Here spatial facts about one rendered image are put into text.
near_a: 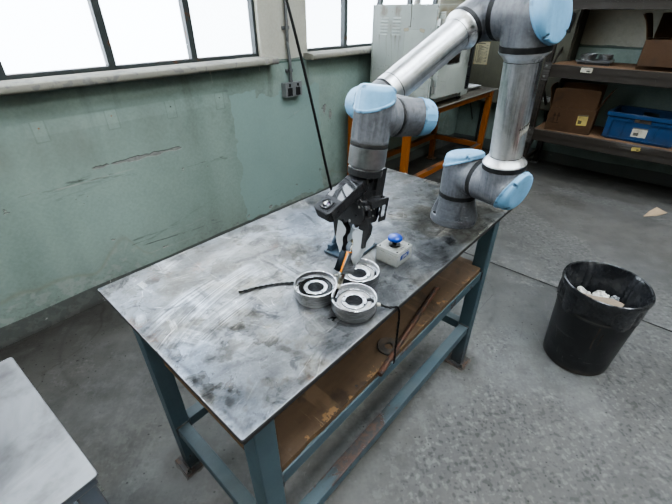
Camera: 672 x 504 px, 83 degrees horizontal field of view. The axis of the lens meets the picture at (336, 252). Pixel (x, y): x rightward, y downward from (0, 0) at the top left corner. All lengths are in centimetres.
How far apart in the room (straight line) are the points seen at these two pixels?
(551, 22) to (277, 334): 88
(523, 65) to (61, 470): 126
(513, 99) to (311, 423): 92
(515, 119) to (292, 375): 81
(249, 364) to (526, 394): 138
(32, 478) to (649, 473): 183
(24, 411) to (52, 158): 136
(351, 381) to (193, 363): 44
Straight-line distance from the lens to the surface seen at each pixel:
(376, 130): 74
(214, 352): 84
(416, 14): 307
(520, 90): 108
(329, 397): 105
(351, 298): 90
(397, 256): 102
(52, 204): 225
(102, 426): 190
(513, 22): 105
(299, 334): 84
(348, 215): 80
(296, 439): 99
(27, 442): 102
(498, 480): 166
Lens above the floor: 139
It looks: 32 degrees down
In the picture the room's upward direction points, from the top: straight up
